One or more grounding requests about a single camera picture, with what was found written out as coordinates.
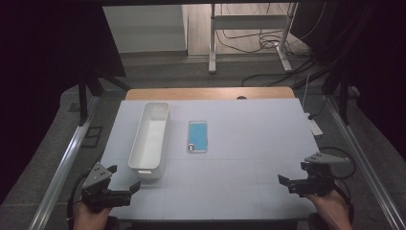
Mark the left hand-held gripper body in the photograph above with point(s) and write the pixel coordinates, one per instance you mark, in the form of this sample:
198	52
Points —
97	188

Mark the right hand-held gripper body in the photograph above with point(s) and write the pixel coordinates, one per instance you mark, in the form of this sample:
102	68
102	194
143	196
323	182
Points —
319	180

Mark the phone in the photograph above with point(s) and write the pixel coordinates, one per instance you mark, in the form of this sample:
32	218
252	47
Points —
197	136

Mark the person's right hand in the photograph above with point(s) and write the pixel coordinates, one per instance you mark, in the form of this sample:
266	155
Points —
332	211

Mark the person's left hand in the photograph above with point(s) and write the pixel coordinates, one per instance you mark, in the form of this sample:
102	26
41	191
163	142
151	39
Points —
89	220

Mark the person's dark clothing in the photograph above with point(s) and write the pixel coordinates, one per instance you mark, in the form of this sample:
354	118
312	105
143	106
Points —
112	223

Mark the white power strip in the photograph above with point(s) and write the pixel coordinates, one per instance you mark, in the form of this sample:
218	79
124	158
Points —
314	126

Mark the white plastic storage bin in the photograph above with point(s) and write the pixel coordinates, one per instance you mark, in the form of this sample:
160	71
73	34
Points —
149	140

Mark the white table mat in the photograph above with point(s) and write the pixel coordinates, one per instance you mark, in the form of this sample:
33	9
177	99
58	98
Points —
249	143

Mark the black metal stand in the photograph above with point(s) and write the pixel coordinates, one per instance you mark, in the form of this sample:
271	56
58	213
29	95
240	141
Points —
343	99
83	99

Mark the black curtain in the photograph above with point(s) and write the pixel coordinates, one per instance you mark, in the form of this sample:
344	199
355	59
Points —
376	64
41	80

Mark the wooden table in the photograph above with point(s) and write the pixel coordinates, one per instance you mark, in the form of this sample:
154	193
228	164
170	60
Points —
207	93

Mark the white cabinet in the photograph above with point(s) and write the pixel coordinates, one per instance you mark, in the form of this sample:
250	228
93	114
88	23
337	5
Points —
146	28

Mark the black square floor frame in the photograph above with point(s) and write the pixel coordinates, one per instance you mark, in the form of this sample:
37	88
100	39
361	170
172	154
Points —
86	140

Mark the aluminium rail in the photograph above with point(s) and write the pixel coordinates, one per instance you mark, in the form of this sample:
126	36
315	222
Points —
68	153
364	159

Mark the white desk frame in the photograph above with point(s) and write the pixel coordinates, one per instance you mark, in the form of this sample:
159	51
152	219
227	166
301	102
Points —
247	21

